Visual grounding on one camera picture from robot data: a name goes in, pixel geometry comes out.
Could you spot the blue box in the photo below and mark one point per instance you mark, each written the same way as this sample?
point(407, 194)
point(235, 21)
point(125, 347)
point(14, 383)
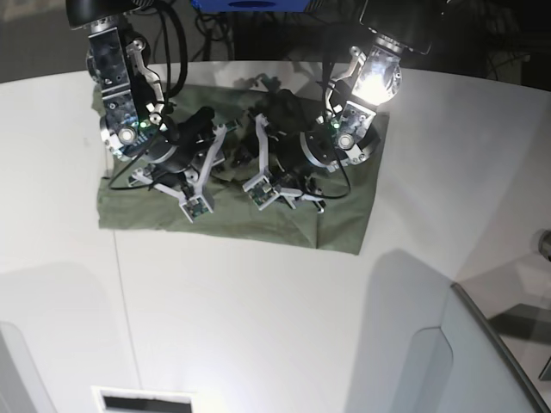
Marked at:
point(217, 6)

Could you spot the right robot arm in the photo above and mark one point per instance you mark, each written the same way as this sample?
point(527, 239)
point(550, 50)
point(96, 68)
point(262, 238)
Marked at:
point(136, 122)

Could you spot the green t-shirt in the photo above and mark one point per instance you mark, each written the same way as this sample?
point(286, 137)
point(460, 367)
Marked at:
point(341, 227)

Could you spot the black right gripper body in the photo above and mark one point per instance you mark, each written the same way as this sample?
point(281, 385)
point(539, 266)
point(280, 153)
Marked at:
point(178, 145)

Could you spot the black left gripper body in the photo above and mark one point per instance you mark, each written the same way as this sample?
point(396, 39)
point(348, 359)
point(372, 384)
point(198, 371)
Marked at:
point(287, 121)

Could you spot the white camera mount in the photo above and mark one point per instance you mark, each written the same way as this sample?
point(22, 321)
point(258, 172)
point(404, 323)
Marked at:
point(189, 186)
point(265, 188)

